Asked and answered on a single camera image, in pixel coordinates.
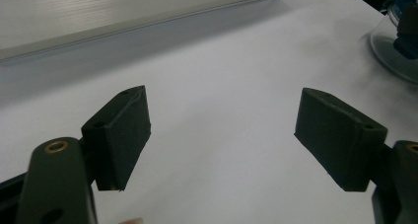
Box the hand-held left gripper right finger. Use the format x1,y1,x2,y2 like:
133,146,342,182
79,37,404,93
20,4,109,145
294,87,389,192

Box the clear glass bowl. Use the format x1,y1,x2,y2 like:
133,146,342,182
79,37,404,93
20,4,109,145
369,0,418,86

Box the dark blue object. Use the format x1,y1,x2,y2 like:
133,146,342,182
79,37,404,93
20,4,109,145
392,2,418,61

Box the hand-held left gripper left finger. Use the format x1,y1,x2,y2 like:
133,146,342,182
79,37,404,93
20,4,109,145
81,85,153,192

